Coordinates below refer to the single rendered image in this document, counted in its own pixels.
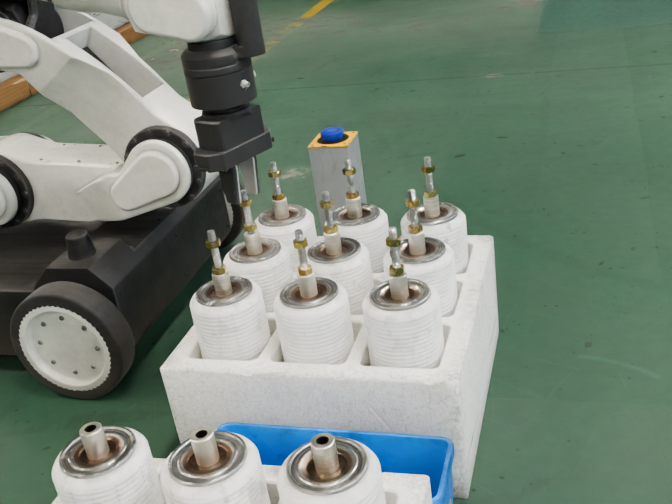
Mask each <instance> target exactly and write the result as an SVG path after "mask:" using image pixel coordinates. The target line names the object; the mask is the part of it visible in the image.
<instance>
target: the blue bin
mask: <svg viewBox="0 0 672 504"><path fill-rule="evenodd" d="M216 431H228V432H232V433H236V434H239V435H242V436H244V437H246V438H247V439H249V440H250V441H251V442H252V443H253V444H254V445H255V446H256V447H257V449H258V451H259V455H260V460H261V464H262V465H273V466H282V464H283V463H284V461H285V460H286V459H287V457H288V456H289V455H290V454H291V453H293V452H294V451H295V450H296V449H298V448H299V447H300V446H302V445H303V444H305V443H307V442H309V441H311V439H312V438H313V437H314V436H316V435H318V434H321V433H328V434H331V435H333V436H337V437H344V438H348V439H352V440H355V441H358V442H360V443H362V444H364V445H365V446H367V447H368V448H369V449H370V450H372V451H373V452H374V454H375V455H376V456H377V458H378V460H379V463H380V466H381V472H387V473H403V474H419V475H427V476H429V478H430V486H431V495H432V504H453V483H452V464H453V459H454V444H453V442H452V441H451V440H450V439H448V438H446V437H439V436H425V435H410V434H396V433H381V432H367V431H353V430H338V429H324V428H309V427H295V426H280V425H266V424H251V423H237V422H228V423H225V424H223V425H221V426H220V427H219V428H218V429H217V430H216Z"/></svg>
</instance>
